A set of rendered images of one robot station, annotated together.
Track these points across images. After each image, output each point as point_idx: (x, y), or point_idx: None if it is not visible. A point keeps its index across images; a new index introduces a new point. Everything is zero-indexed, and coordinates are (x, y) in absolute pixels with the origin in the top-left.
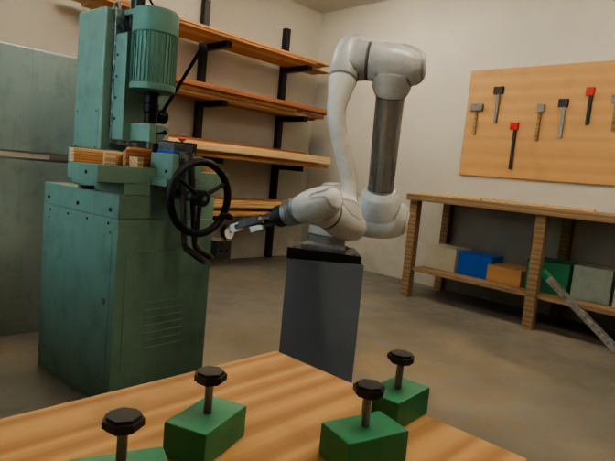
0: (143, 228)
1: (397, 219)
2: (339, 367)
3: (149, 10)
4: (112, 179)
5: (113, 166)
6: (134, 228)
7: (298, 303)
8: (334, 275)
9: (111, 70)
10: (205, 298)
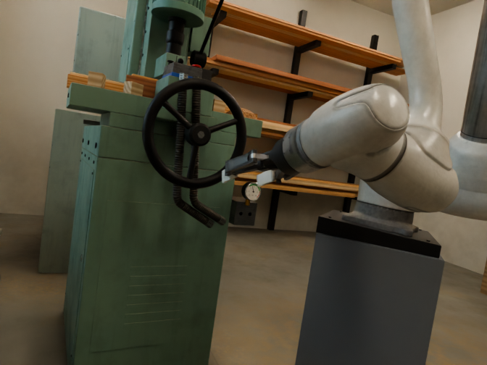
0: (134, 171)
1: None
2: None
3: None
4: (91, 104)
5: (93, 87)
6: (120, 170)
7: (328, 303)
8: (390, 270)
9: (146, 4)
10: (219, 271)
